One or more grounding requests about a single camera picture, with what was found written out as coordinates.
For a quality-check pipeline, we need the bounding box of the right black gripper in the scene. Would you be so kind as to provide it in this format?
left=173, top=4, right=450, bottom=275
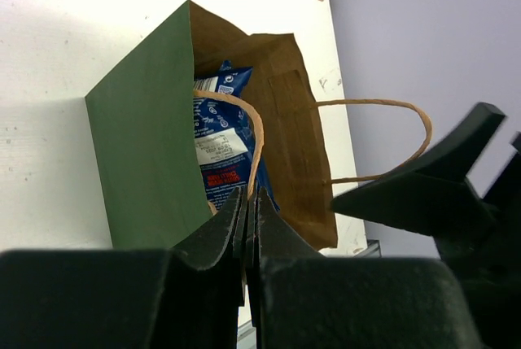
left=331, top=103, right=520, bottom=268

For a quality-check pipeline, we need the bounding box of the blue snack packet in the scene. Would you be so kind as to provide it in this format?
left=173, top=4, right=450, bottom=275
left=193, top=60, right=256, bottom=209

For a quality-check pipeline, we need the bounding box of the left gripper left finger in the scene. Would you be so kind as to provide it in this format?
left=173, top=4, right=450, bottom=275
left=169, top=187, right=247, bottom=348

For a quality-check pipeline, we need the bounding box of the green paper bag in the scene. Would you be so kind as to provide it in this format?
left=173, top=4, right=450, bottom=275
left=85, top=1, right=338, bottom=250

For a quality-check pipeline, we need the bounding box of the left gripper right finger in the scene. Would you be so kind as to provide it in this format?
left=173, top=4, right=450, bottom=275
left=246, top=188, right=326, bottom=348

